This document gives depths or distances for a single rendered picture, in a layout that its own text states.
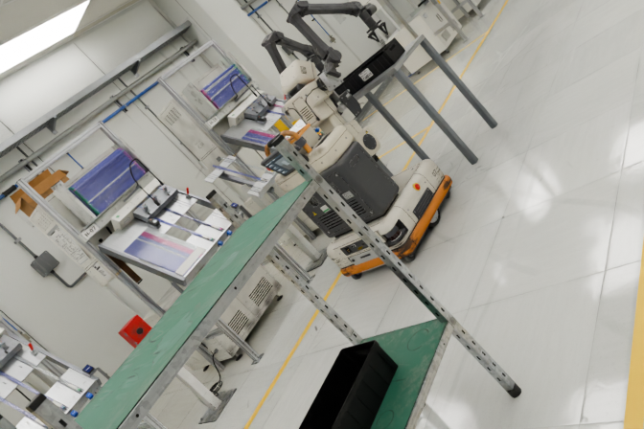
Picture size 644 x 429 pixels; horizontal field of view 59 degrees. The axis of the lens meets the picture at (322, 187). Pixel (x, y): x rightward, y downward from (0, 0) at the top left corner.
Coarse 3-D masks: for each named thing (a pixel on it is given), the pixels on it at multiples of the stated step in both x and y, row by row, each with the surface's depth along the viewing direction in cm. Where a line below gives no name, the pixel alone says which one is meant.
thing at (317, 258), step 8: (256, 200) 434; (264, 200) 434; (288, 232) 439; (296, 232) 441; (296, 240) 441; (304, 240) 442; (304, 248) 443; (312, 248) 445; (312, 256) 444; (320, 256) 446; (312, 264) 445; (320, 264) 430
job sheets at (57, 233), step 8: (56, 224) 393; (56, 232) 401; (64, 232) 396; (56, 240) 410; (64, 240) 402; (72, 240) 398; (64, 248) 411; (72, 248) 405; (72, 256) 414; (80, 256) 407; (96, 264) 404; (104, 272) 405
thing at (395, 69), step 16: (432, 48) 374; (400, 64) 349; (400, 80) 349; (368, 96) 424; (416, 96) 351; (464, 96) 382; (384, 112) 427; (432, 112) 352; (480, 112) 384; (400, 128) 430; (448, 128) 356; (416, 144) 435; (464, 144) 359
